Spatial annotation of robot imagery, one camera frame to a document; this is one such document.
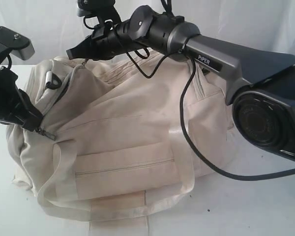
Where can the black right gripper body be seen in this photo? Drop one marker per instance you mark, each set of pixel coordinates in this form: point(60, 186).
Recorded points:
point(104, 43)

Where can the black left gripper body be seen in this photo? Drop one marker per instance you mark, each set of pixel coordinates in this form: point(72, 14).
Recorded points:
point(15, 105)

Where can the cream canvas duffel bag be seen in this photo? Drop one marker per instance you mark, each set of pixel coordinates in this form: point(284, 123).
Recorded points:
point(120, 154)

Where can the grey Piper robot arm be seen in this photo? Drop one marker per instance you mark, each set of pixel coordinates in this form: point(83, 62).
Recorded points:
point(259, 84)

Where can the metal zipper slider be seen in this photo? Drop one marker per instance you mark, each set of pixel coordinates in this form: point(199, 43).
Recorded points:
point(43, 132)

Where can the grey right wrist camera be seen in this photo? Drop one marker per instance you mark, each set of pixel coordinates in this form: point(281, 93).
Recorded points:
point(103, 10)

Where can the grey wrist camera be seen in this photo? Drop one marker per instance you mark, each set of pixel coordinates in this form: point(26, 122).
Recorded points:
point(19, 45)
point(103, 10)

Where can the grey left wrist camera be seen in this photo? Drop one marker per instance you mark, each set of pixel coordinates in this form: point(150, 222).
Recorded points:
point(19, 45)

